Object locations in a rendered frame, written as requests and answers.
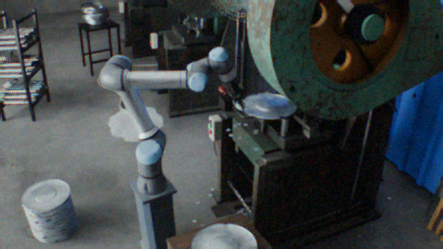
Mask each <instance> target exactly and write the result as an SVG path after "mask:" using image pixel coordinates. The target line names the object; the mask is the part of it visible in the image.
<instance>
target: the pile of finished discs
mask: <svg viewBox="0 0 443 249"><path fill-rule="evenodd" d="M191 249H257V242H256V240H255V238H254V237H253V235H252V234H250V232H249V231H248V230H246V229H245V228H243V227H241V226H236V225H233V224H229V225H224V224H213V225H210V226H208V227H206V228H204V229H202V230H201V231H199V232H198V233H197V234H196V235H195V238H194V239H193V241H192V246H191Z"/></svg>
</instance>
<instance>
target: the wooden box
mask: <svg viewBox="0 0 443 249"><path fill-rule="evenodd" d="M213 224H224V225H229V224H233V225H236V226H241V227H243V228H245V229H246V230H248V231H249V232H250V234H252V235H253V237H254V238H255V240H256V242H257V249H273V248H272V246H271V245H270V244H269V243H268V242H267V241H266V240H265V239H264V238H263V237H262V235H261V234H260V233H259V232H258V231H257V230H256V228H255V227H253V226H252V225H251V224H250V222H249V220H248V219H247V218H246V217H245V216H244V215H243V214H242V213H241V212H239V213H237V214H235V215H233V216H230V217H225V218H223V219H221V220H219V221H216V222H214V223H209V224H207V225H204V226H202V227H200V228H195V229H193V230H191V231H189V232H185V233H182V234H180V235H177V236H173V237H170V238H169V239H166V241H167V248H168V249H191V246H192V241H193V239H194V238H195V235H196V234H197V233H198V232H199V231H201V230H202V229H204V228H206V227H208V226H210V225H213Z"/></svg>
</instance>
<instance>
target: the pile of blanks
mask: <svg viewBox="0 0 443 249"><path fill-rule="evenodd" d="M23 208H24V211H25V212H26V216H27V218H28V220H29V224H30V226H31V230H32V232H33V234H34V235H35V236H36V238H37V239H38V240H39V241H41V242H48V243H53V242H56V241H57V242H59V241H62V240H64V239H66V238H68V236H69V237H70V236H71V234H73V232H74V231H75V230H76V228H77V226H78V218H77V214H76V210H75V206H74V203H73V199H72V197H71V193H69V197H68V198H67V201H65V202H64V203H63V204H62V205H60V206H59V207H56V208H55V209H53V210H51V209H50V210H47V211H40V212H36V211H33V210H29V209H27V208H26V207H24V206H23Z"/></svg>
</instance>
